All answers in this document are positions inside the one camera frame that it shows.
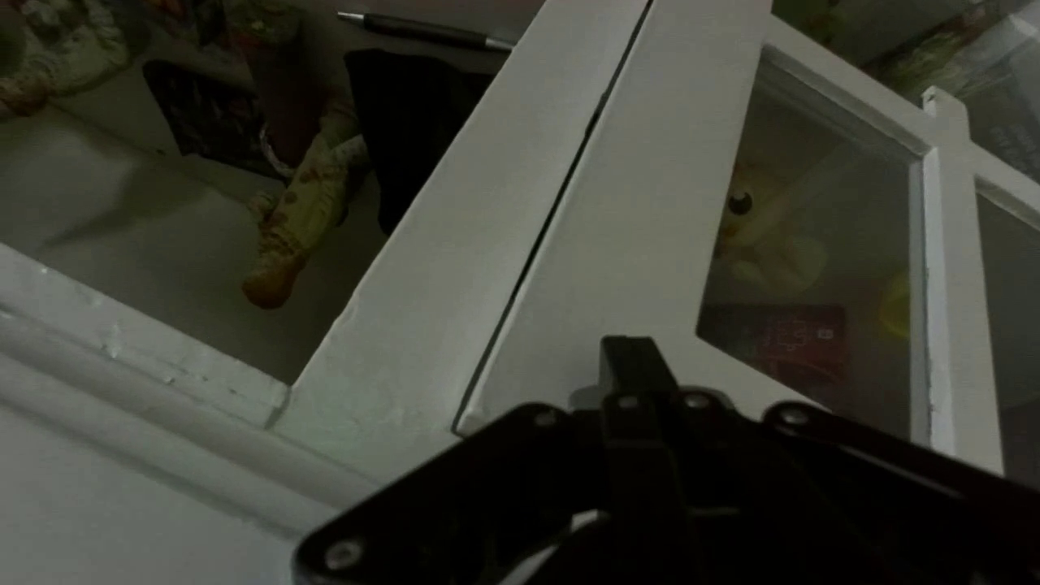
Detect yellow standing figurine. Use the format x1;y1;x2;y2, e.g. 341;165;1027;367
237;101;370;317

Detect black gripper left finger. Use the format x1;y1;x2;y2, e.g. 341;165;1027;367
296;336;642;585

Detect black pen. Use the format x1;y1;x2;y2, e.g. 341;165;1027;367
334;6;515;58

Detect reddish brown box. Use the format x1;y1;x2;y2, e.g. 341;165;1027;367
703;303;849;385

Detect dark brown item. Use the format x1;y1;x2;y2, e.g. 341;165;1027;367
138;58;296;181

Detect white glass-paned cabinet door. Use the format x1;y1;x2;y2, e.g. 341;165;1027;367
450;0;1040;484

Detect yellowish small figure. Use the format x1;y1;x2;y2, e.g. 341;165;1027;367
719;176;832;303

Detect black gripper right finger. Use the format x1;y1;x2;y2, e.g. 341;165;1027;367
641;336;1040;585

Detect white built-in cabinet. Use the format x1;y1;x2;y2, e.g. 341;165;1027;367
0;0;653;585

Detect pale toy figure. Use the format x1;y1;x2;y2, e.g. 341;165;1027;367
0;0;138;125

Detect small yellow item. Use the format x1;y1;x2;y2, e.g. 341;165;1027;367
873;270;913;340

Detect black bag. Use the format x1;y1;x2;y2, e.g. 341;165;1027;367
341;45;514;238

